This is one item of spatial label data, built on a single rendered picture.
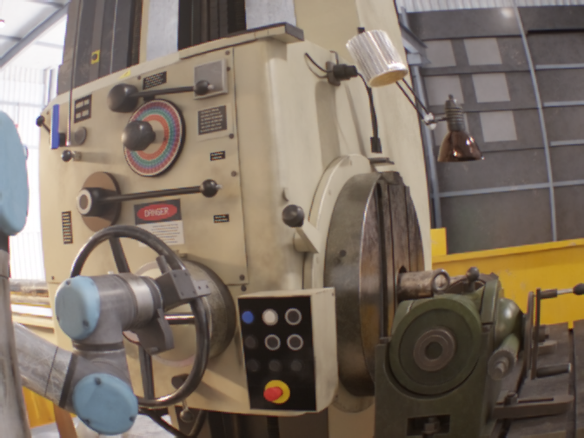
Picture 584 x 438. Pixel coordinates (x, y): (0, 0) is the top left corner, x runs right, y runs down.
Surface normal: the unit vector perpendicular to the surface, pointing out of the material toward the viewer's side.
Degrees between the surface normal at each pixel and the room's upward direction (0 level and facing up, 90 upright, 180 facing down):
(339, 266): 73
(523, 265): 90
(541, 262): 90
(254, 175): 90
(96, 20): 90
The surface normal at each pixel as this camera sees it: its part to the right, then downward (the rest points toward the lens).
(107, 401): 0.33, -0.02
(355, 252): -0.45, -0.34
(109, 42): -0.46, 0.01
